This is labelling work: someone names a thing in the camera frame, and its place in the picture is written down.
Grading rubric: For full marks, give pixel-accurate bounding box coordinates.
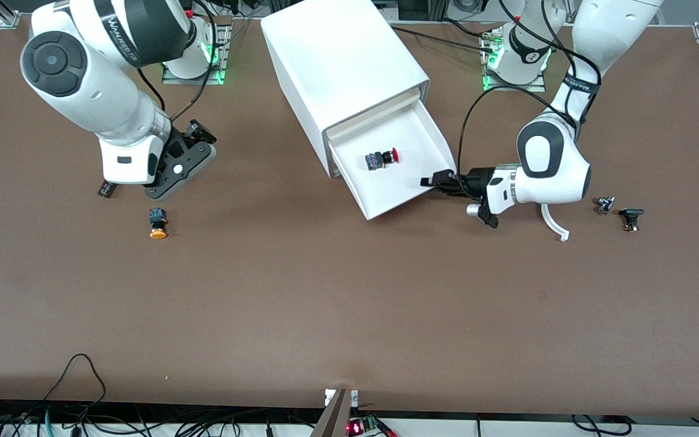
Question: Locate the red push button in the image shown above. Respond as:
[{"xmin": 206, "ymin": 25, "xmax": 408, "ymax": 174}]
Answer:
[{"xmin": 366, "ymin": 147, "xmax": 400, "ymax": 172}]

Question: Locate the orange push button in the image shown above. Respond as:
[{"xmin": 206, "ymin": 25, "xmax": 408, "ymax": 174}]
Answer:
[{"xmin": 148, "ymin": 207, "xmax": 169, "ymax": 240}]

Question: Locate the white curved plastic part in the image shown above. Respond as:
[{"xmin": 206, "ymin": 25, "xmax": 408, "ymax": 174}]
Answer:
[{"xmin": 541, "ymin": 203, "xmax": 570, "ymax": 243}]

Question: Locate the red lit circuit board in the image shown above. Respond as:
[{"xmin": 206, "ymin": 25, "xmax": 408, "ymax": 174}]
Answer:
[{"xmin": 346, "ymin": 415, "xmax": 397, "ymax": 437}]

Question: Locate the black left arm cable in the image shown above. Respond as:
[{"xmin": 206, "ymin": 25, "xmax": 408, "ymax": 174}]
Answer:
[{"xmin": 456, "ymin": 0, "xmax": 602, "ymax": 189}]

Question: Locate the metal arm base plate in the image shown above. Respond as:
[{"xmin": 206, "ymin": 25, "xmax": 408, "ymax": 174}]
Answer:
[
  {"xmin": 480, "ymin": 33, "xmax": 547, "ymax": 93},
  {"xmin": 161, "ymin": 24, "xmax": 232, "ymax": 86}
]

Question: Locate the thin black cable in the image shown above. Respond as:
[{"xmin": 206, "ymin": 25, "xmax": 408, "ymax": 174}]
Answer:
[{"xmin": 389, "ymin": 25, "xmax": 496, "ymax": 52}]

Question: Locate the black switch part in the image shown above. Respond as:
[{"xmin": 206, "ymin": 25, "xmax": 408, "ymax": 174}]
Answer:
[{"xmin": 619, "ymin": 208, "xmax": 646, "ymax": 232}]

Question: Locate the looped black cable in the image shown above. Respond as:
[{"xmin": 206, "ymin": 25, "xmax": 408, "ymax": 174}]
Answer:
[{"xmin": 43, "ymin": 354, "xmax": 107, "ymax": 419}]

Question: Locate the grey camera post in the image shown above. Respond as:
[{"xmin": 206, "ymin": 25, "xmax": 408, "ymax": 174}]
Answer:
[{"xmin": 310, "ymin": 388, "xmax": 352, "ymax": 437}]

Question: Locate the curled black cable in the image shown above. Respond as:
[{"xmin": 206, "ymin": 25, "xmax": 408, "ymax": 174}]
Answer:
[{"xmin": 571, "ymin": 415, "xmax": 632, "ymax": 436}]

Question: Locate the tangled black cable bundle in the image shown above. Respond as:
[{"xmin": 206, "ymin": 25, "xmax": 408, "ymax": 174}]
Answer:
[{"xmin": 0, "ymin": 398, "xmax": 326, "ymax": 437}]

